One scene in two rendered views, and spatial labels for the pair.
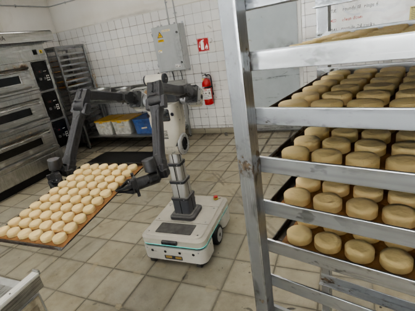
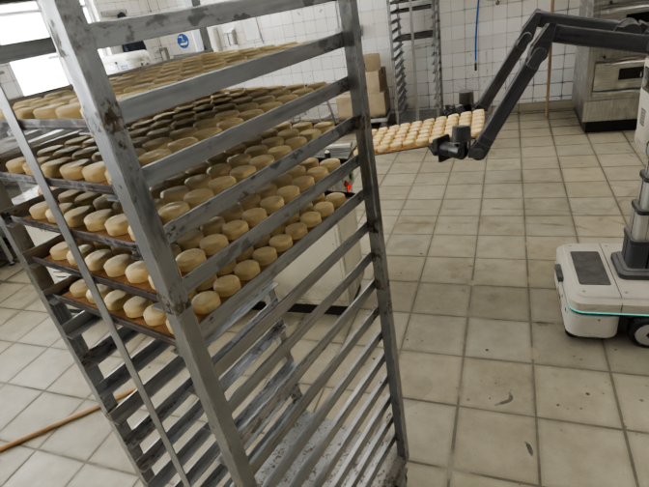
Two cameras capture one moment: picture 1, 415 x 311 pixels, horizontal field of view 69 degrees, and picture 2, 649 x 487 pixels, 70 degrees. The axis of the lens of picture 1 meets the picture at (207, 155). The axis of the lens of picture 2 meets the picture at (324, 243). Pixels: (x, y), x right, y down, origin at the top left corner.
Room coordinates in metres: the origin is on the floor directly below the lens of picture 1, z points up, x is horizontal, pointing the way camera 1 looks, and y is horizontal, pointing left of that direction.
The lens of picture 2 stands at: (0.67, -1.42, 1.59)
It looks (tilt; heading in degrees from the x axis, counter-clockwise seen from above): 28 degrees down; 88
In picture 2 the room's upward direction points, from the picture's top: 11 degrees counter-clockwise
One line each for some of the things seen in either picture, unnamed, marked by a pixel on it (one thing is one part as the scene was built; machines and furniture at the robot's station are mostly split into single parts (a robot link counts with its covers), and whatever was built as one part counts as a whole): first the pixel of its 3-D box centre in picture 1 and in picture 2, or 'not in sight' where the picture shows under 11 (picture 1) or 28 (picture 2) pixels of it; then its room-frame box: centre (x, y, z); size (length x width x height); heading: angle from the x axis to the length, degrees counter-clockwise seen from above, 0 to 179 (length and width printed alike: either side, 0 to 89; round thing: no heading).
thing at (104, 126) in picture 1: (110, 124); not in sight; (5.53, 1.68, 0.36); 0.47 x 0.39 x 0.26; 152
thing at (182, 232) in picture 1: (186, 216); (636, 272); (2.13, 0.25, 0.24); 0.68 x 0.53 x 0.41; 157
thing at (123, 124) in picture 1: (128, 123); not in sight; (5.36, 1.32, 0.36); 0.47 x 0.38 x 0.26; 154
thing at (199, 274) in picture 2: not in sight; (282, 211); (0.63, -0.57, 1.23); 0.64 x 0.03 x 0.03; 51
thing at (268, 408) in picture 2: not in sight; (313, 349); (0.63, -0.57, 0.87); 0.64 x 0.03 x 0.03; 51
